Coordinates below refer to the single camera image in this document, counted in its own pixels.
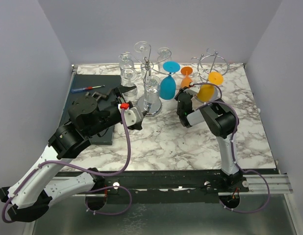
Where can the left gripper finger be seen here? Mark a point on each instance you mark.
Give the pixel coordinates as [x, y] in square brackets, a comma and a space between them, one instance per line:
[122, 94]
[136, 126]

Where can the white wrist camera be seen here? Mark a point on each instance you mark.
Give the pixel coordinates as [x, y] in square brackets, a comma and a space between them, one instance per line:
[131, 115]
[193, 89]

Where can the blue handled screwdriver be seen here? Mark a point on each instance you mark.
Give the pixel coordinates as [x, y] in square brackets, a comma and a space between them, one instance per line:
[85, 89]

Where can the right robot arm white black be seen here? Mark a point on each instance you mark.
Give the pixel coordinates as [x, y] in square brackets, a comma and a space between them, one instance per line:
[222, 122]

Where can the clear wine glass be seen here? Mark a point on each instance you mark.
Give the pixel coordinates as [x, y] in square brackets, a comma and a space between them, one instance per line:
[151, 92]
[128, 75]
[125, 61]
[164, 55]
[144, 49]

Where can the aluminium mounting rail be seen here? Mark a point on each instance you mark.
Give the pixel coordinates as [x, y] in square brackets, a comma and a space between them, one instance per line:
[249, 184]

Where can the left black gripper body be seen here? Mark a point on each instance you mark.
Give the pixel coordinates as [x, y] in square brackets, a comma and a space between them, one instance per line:
[109, 118]

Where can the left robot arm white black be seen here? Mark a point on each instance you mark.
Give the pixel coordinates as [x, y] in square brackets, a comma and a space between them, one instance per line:
[32, 196]

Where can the orange plastic wine glass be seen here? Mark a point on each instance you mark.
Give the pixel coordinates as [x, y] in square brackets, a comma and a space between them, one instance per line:
[186, 72]

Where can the chrome swirl wine glass rack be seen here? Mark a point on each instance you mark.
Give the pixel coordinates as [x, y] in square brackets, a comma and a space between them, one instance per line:
[152, 69]

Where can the blue plastic wine glass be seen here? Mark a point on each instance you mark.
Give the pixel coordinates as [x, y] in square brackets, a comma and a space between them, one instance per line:
[168, 84]

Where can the yellow plastic wine glass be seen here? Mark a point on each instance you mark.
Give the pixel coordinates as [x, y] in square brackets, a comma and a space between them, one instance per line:
[211, 91]

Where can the chrome spiral wire rack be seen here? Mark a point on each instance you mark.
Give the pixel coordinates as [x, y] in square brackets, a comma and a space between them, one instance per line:
[208, 62]

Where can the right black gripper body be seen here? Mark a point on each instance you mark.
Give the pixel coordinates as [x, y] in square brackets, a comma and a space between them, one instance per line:
[181, 91]

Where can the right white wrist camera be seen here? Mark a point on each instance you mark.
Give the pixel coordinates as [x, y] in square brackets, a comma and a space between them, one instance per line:
[193, 89]

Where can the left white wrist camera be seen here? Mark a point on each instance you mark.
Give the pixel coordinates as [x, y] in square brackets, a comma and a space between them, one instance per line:
[131, 115]

